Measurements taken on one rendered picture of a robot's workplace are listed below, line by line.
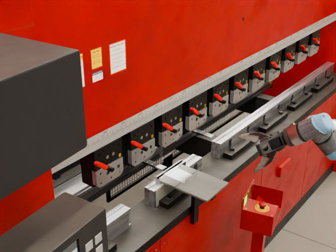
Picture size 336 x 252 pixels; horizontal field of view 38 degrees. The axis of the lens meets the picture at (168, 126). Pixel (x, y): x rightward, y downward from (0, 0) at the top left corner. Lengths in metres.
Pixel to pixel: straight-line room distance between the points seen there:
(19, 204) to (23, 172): 0.49
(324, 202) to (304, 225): 0.37
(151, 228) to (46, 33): 1.02
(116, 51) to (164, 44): 0.28
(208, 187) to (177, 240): 0.30
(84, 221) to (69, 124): 0.22
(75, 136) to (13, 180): 0.15
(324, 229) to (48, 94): 3.07
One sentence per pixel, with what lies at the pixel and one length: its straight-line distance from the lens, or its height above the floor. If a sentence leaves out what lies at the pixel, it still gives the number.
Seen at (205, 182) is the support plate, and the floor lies 1.00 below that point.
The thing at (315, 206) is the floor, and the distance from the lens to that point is 3.95.
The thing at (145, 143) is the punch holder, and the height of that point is 1.25.
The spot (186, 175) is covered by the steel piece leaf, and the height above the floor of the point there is 1.00.
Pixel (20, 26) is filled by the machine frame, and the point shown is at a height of 1.92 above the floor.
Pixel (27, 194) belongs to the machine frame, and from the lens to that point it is 1.35.
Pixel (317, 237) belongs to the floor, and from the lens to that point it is 3.65.
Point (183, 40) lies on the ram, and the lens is 2.06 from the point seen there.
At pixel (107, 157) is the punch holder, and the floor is 1.28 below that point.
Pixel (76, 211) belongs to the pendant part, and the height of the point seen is 1.60.
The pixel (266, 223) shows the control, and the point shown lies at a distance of 2.46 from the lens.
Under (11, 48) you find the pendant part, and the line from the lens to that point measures 0.93.
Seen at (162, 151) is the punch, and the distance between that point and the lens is 2.20.
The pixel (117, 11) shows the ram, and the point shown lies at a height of 1.82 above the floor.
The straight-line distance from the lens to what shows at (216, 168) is 2.58.
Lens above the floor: 2.22
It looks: 27 degrees down
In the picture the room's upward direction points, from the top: straight up
